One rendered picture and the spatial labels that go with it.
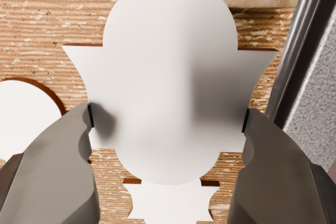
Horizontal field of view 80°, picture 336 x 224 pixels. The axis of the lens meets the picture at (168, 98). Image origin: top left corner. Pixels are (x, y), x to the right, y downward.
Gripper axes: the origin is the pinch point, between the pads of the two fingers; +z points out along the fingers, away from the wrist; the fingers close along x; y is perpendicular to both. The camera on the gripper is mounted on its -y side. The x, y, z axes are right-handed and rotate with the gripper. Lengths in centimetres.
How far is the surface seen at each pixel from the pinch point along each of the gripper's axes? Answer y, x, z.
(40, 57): -0.5, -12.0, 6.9
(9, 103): 3.9, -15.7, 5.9
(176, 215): 21.0, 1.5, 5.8
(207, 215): 20.7, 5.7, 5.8
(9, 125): 6.6, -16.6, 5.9
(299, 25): -3.6, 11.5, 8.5
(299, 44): -2.0, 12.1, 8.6
